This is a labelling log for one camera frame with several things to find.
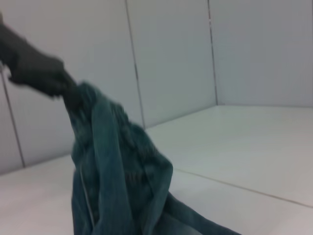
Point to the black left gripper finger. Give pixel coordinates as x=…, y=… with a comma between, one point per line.
x=67, y=78
x=69, y=99

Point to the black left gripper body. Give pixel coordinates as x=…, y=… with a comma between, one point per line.
x=27, y=61

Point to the blue denim shorts with print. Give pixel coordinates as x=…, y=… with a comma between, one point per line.
x=117, y=171

